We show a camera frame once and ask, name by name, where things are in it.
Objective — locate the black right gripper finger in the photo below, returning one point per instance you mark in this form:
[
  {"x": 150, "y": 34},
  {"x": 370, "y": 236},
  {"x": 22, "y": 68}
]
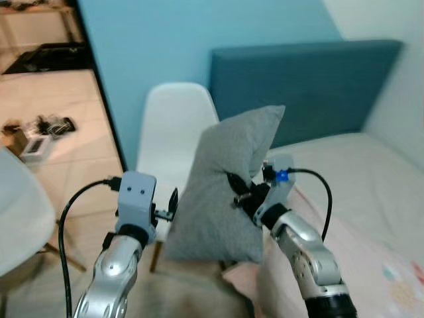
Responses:
[{"x": 238, "y": 183}]

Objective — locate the grey fabric pillow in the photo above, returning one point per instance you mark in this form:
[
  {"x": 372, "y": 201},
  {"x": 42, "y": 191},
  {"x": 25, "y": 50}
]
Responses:
[{"x": 215, "y": 192}]

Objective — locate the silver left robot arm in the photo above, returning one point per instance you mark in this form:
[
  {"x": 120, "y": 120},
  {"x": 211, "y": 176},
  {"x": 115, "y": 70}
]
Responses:
[{"x": 114, "y": 268}]

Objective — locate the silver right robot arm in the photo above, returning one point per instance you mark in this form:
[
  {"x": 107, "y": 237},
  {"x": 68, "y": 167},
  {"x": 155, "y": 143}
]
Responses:
[{"x": 311, "y": 258}]

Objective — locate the white plastic shell chair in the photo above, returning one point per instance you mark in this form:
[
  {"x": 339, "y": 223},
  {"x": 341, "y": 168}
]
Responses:
[{"x": 173, "y": 126}]

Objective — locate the white round-backed chair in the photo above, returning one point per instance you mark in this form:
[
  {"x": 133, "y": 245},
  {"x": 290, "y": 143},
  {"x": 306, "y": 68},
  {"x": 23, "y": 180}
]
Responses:
[{"x": 20, "y": 212}]

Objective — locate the blue upholstered headboard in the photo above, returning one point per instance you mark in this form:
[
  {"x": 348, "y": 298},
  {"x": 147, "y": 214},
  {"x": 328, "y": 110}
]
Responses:
[{"x": 311, "y": 86}]

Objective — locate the small white box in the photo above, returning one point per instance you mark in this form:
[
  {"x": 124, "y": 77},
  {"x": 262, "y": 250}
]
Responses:
[{"x": 35, "y": 148}]

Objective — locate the pink patterned blanket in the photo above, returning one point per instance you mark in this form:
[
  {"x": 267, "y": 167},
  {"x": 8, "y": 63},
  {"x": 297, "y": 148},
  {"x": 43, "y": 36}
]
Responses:
[{"x": 374, "y": 281}]

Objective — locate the small brown box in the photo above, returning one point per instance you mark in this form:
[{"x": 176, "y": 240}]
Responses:
[{"x": 13, "y": 137}]

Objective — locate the black floor mat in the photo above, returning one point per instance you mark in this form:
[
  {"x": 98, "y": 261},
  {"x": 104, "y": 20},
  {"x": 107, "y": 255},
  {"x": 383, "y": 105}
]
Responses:
[{"x": 50, "y": 58}]

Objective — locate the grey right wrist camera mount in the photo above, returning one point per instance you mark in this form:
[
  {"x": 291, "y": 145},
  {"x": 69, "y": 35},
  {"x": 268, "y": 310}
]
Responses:
[{"x": 278, "y": 192}]

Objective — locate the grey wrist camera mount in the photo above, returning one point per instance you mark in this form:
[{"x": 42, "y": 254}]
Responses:
[
  {"x": 136, "y": 199},
  {"x": 278, "y": 192}
]

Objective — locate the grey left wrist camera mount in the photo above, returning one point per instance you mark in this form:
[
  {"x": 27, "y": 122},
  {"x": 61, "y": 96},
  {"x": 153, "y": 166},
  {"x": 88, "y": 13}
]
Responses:
[{"x": 136, "y": 199}]

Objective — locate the black door frame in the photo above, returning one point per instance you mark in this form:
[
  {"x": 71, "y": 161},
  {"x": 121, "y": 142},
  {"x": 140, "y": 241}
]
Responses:
[{"x": 99, "y": 86}]

